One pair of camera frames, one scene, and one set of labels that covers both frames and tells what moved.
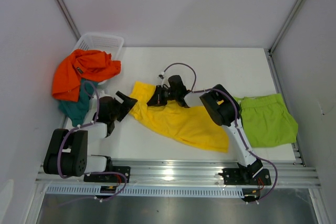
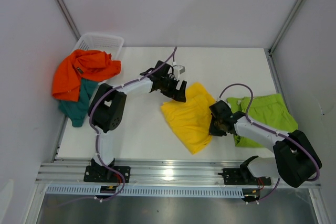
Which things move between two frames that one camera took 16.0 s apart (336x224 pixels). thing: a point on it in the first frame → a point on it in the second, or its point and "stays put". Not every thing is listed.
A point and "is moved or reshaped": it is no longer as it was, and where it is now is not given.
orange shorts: (87, 65) stays put
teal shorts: (77, 111) stays put
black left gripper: (126, 106) → (177, 95)
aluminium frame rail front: (284, 173) stays put
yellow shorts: (193, 124) is moved or reshaped
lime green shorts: (266, 120) stays put
